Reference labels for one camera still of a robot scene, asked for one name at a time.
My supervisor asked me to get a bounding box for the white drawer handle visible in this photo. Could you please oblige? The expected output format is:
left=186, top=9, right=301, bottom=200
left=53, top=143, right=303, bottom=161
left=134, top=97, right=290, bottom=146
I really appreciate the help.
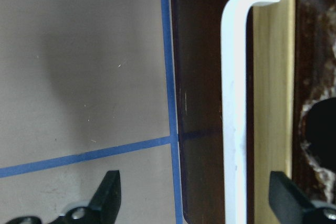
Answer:
left=220, top=0, right=280, bottom=223

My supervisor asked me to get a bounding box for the dark wooden drawer cabinet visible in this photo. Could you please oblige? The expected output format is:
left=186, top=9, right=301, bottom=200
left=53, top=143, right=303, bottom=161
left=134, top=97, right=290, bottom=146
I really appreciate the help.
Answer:
left=171, top=0, right=227, bottom=223

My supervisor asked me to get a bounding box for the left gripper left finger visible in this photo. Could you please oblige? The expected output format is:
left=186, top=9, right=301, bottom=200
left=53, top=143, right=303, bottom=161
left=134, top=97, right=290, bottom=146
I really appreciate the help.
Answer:
left=0, top=169, right=122, bottom=224

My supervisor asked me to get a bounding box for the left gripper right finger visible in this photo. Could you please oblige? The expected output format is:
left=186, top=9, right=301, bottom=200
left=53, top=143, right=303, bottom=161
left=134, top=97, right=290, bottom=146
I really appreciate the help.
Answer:
left=268, top=171, right=335, bottom=224

